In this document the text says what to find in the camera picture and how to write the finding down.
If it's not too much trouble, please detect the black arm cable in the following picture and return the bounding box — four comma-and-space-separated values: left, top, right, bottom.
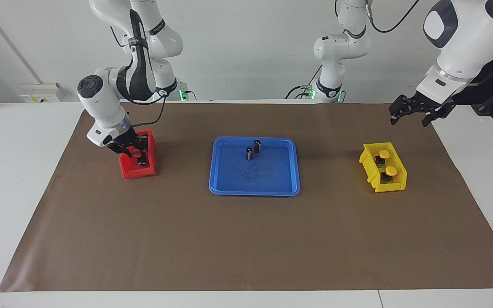
110, 26, 168, 137
365, 0, 420, 34

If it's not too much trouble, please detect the brown paper mat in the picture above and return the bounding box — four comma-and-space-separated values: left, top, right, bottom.
0, 102, 493, 293

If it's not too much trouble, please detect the yellow plastic bin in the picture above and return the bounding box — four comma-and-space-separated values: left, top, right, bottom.
359, 142, 408, 193

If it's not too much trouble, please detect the blue plastic tray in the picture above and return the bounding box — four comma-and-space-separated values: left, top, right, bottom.
209, 136, 301, 197

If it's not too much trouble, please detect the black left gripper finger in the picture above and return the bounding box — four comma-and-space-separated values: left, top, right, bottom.
390, 95, 414, 126
421, 107, 451, 127

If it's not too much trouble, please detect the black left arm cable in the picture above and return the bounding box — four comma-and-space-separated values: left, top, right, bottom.
365, 0, 420, 34

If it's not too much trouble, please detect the red plastic bin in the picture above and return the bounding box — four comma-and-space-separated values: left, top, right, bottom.
119, 130, 157, 179

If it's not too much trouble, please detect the red push button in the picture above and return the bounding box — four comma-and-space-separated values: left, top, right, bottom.
130, 146, 148, 166

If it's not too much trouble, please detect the white wall outlet box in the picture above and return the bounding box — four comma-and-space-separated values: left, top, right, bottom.
19, 83, 62, 103

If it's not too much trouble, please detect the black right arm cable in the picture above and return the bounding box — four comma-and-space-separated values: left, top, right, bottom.
110, 26, 168, 137

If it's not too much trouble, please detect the black base cable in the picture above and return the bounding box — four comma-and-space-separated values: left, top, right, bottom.
285, 64, 322, 100

